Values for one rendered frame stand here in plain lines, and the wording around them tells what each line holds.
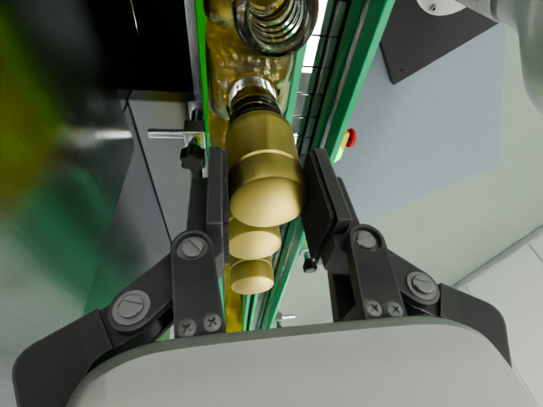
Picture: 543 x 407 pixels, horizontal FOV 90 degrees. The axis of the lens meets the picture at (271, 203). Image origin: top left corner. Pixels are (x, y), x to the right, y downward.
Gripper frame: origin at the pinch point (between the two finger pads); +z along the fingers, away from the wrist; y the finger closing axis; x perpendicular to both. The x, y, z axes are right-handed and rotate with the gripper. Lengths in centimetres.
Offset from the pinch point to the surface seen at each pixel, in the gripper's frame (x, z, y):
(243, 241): -5.2, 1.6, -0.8
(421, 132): -37, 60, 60
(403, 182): -60, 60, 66
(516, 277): -277, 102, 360
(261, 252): -6.5, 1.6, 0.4
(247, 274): -10.1, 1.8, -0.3
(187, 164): -12.8, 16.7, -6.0
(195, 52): -6.1, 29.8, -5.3
